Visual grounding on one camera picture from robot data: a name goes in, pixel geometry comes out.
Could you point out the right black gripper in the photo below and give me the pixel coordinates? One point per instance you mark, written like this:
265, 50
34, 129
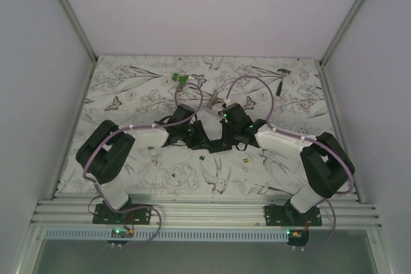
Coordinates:
225, 138

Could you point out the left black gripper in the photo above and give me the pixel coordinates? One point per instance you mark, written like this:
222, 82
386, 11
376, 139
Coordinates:
201, 141

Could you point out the black fuse box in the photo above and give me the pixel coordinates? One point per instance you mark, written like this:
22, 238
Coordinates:
218, 146

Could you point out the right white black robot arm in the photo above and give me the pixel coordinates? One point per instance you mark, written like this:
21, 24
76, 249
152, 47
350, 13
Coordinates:
327, 167

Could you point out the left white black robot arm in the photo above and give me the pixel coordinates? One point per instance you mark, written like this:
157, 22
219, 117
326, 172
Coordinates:
104, 153

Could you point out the silver clip with blue knob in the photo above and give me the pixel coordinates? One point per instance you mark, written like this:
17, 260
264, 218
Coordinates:
214, 106

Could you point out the green circuit board connector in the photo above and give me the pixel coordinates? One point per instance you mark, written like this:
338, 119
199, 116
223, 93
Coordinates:
181, 80

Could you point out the floral printed table mat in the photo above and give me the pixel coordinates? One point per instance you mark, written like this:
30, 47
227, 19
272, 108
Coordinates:
139, 90

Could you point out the small black hammer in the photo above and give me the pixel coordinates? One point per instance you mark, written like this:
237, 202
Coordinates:
283, 72

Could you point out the right controller board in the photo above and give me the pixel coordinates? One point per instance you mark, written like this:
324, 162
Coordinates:
298, 238

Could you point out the controller board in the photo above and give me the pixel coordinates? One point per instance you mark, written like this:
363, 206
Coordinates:
120, 236
298, 238

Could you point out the left controller board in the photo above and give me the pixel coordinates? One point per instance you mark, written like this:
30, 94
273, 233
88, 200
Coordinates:
120, 236

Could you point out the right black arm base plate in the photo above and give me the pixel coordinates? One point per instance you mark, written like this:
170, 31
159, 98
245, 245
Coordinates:
287, 216

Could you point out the slotted grey cable duct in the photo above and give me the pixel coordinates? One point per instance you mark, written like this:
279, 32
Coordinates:
172, 234

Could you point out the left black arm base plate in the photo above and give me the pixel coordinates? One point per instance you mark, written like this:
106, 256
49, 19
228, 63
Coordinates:
104, 216

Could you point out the aluminium mounting rail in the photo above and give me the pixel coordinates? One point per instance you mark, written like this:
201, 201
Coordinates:
196, 211

